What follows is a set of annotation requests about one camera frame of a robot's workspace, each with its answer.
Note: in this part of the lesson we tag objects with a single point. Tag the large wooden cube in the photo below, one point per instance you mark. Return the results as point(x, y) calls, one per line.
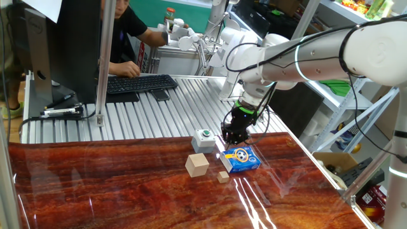
point(197, 165)

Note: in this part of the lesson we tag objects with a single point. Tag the black pen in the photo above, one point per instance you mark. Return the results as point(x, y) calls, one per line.
point(60, 100)

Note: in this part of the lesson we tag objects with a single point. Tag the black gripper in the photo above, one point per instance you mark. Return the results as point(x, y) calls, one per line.
point(240, 122)

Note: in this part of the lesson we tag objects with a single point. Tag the black smartphone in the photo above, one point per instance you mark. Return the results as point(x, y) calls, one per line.
point(160, 94)

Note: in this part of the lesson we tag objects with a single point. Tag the black computer monitor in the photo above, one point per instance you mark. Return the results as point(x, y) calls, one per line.
point(76, 47)

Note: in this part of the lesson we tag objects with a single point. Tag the green cloth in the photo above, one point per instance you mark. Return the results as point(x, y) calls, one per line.
point(337, 87)

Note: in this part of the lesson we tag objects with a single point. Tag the aluminium frame post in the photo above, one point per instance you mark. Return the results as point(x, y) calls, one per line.
point(369, 171)
point(8, 191)
point(105, 63)

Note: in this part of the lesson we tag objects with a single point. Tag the dark board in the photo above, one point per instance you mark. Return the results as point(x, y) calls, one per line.
point(295, 108)

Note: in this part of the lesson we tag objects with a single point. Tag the cardboard box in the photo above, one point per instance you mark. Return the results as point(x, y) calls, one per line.
point(337, 157)

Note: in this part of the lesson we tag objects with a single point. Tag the glass jar with red lid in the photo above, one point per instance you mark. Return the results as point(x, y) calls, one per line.
point(169, 17)

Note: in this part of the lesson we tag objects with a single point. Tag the black keyboard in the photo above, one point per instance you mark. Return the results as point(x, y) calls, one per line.
point(140, 83)

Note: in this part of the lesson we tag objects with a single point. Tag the person's left forearm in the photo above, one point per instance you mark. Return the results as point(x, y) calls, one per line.
point(152, 37)

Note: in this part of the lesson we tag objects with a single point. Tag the yellow ball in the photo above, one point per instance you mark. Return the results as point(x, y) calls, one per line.
point(356, 148)

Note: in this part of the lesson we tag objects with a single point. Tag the small wooden cube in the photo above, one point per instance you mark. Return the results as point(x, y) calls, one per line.
point(223, 177)

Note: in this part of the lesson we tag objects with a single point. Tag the white box with green button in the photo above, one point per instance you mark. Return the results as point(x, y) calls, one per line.
point(202, 143)

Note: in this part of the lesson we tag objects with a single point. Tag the silver metal case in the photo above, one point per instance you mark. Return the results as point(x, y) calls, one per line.
point(178, 63)

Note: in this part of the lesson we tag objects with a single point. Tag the wood grain table mat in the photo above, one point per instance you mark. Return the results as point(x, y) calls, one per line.
point(127, 184)

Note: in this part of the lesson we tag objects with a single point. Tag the white haptic control device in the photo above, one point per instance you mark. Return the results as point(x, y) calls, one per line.
point(230, 36)

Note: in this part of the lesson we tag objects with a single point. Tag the red package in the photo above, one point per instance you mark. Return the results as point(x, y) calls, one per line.
point(372, 203)

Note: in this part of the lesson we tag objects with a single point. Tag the white shelf rack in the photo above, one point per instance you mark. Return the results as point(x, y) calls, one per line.
point(327, 97)

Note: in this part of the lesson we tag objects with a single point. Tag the person's right hand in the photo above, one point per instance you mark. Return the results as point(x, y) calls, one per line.
point(130, 70)

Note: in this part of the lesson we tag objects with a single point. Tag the standing person in khaki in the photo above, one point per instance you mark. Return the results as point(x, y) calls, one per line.
point(11, 63)

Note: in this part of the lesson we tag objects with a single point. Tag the blue tissue pack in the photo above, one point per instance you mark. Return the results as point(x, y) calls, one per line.
point(248, 165)

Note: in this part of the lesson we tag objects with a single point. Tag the person in black shirt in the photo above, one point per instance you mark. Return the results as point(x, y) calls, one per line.
point(127, 28)

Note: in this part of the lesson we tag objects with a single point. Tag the white paper sheet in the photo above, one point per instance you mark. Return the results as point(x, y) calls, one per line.
point(44, 8)

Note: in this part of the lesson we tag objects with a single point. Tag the white marker pen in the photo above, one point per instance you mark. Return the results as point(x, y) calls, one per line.
point(60, 111)

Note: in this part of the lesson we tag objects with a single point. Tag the black plastic part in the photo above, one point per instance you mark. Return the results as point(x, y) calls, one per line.
point(356, 175)

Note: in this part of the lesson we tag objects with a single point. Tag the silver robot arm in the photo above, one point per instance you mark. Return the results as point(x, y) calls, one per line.
point(318, 63)

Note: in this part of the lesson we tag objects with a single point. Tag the person's right forearm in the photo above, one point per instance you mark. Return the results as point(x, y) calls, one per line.
point(116, 67)

